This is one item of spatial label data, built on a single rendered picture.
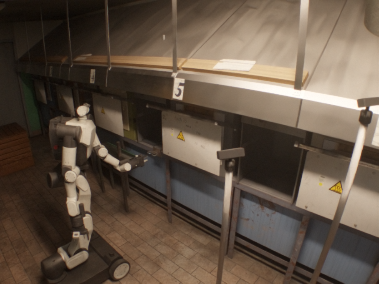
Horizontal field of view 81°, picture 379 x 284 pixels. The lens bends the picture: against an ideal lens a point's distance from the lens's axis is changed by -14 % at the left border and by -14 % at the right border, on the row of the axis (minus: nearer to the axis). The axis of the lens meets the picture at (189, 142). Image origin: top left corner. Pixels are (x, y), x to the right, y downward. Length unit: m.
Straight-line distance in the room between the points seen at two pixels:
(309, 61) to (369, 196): 0.81
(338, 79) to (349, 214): 0.77
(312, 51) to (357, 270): 1.53
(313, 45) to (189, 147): 1.17
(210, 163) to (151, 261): 1.14
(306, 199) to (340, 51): 0.90
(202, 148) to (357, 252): 1.36
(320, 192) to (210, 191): 1.08
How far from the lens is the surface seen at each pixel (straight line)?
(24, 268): 2.87
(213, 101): 1.56
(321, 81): 1.39
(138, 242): 2.75
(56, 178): 1.92
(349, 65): 1.50
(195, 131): 1.96
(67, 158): 1.72
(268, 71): 1.45
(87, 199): 2.10
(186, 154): 2.10
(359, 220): 1.68
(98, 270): 2.35
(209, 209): 2.47
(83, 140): 1.79
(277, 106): 1.37
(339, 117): 1.28
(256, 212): 2.17
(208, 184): 2.33
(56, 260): 2.29
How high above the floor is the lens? 1.90
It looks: 22 degrees down
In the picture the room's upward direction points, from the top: straight up
